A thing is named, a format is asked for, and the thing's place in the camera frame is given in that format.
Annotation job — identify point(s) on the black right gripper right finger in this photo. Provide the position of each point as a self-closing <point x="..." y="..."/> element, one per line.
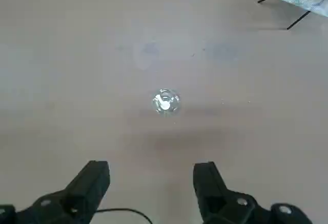
<point x="215" y="198"/>

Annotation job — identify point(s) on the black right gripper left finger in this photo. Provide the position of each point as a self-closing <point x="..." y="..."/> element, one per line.
<point x="77" y="198"/>

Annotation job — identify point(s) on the clear glass alcohol lamp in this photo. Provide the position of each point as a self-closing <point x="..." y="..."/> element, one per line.
<point x="165" y="103"/>

